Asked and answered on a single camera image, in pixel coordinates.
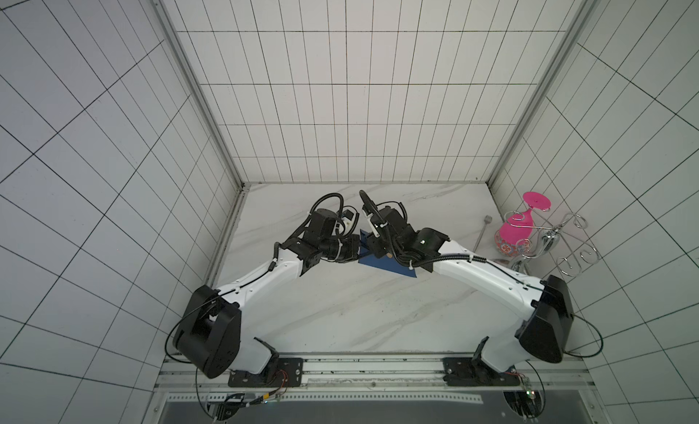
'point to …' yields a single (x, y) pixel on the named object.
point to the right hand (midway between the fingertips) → (375, 226)
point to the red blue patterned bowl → (510, 249)
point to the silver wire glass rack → (551, 237)
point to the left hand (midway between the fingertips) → (368, 256)
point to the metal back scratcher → (487, 220)
